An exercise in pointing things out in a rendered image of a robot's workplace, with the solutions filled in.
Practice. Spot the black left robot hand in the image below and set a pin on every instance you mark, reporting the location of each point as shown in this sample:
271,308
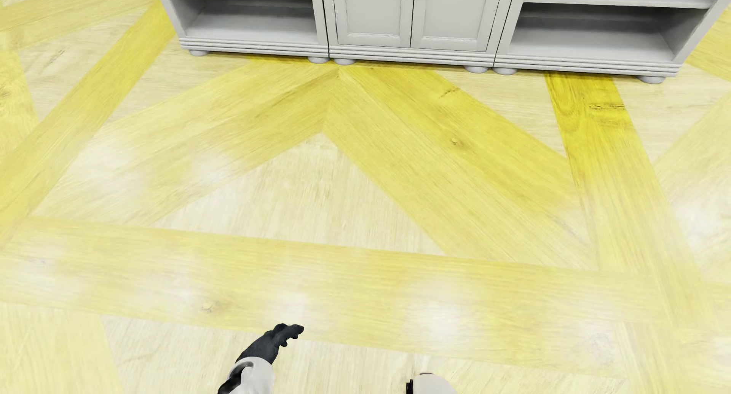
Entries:
269,344

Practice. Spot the white right robot leg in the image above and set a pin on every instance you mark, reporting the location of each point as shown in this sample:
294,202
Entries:
428,384

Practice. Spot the white shelf unit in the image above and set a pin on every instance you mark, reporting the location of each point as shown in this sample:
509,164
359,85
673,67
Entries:
588,63
251,40

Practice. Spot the white two-door cabinet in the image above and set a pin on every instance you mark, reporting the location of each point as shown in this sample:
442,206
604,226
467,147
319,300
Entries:
411,56

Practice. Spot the white cabinet door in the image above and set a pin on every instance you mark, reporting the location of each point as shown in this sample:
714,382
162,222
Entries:
454,14
371,11

